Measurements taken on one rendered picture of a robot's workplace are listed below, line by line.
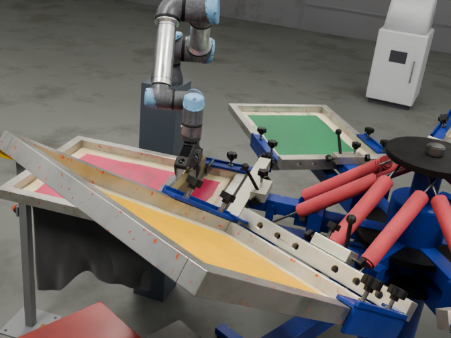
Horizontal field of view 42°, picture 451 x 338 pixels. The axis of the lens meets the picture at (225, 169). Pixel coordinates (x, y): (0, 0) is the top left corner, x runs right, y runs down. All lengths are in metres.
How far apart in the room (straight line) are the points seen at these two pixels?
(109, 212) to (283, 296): 0.31
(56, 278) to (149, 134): 0.84
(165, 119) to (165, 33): 0.60
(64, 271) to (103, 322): 0.99
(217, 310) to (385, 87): 4.44
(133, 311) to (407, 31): 4.84
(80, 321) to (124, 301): 1.86
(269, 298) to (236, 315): 2.29
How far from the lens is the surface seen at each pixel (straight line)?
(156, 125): 2.79
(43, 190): 2.28
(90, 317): 1.41
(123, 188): 1.37
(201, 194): 2.28
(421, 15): 7.02
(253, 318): 3.21
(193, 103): 2.07
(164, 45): 2.26
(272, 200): 2.11
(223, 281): 0.81
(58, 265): 2.37
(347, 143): 3.00
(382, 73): 7.05
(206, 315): 3.19
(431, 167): 1.90
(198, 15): 2.33
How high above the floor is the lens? 2.00
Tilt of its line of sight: 25 degrees down
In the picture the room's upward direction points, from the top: 6 degrees clockwise
